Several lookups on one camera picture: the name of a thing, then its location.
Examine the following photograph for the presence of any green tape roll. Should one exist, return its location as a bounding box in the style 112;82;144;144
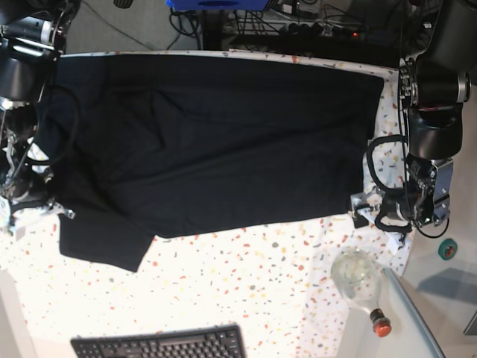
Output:
437;238;458;261

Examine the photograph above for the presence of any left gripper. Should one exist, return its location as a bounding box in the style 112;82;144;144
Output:
348;189;414;243

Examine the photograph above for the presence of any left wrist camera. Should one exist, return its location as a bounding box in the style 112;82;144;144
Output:
387;233;414;256

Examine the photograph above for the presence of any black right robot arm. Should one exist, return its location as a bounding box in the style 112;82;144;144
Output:
1;1;80;239

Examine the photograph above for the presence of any grey metal bar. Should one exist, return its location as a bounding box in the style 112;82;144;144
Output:
376;268;445;358

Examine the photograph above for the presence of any clear bottle with orange cap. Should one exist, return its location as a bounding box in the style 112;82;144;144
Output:
331;248;392;338

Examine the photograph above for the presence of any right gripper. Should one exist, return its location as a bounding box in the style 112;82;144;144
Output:
1;172;75;239

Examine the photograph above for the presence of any blue box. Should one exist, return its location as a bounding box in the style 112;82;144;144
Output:
165;0;279;11

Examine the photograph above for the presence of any black t-shirt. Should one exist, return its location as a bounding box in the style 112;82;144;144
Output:
38;55;384;271

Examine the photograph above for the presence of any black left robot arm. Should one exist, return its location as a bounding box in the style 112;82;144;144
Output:
350;1;476;243

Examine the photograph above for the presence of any terrazzo pattern tablecloth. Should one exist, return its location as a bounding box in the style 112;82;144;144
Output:
0;48;443;358

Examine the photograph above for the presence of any black computer keyboard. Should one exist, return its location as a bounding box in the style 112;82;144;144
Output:
70;324;247;358

